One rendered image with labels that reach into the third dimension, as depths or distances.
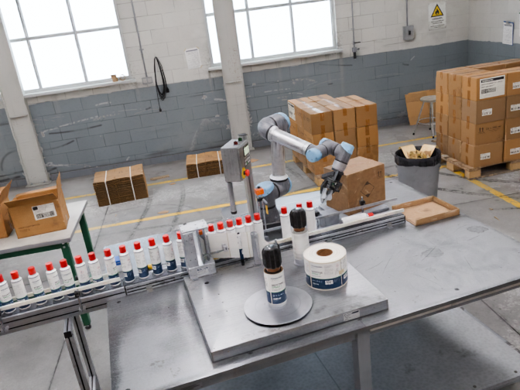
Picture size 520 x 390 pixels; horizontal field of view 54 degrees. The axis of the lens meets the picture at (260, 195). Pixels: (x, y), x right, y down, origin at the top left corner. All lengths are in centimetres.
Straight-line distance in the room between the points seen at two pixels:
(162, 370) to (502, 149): 496
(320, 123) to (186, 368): 431
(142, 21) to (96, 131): 178
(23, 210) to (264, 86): 500
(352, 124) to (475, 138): 136
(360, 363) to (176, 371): 81
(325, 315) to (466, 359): 110
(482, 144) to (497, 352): 340
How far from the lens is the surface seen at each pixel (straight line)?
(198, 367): 215
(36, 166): 843
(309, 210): 285
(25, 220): 402
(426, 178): 509
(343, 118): 611
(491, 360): 311
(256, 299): 236
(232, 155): 264
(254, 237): 257
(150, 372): 219
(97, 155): 827
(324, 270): 234
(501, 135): 627
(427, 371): 300
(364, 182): 321
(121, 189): 669
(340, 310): 226
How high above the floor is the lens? 214
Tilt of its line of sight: 20 degrees down
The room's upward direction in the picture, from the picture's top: 8 degrees counter-clockwise
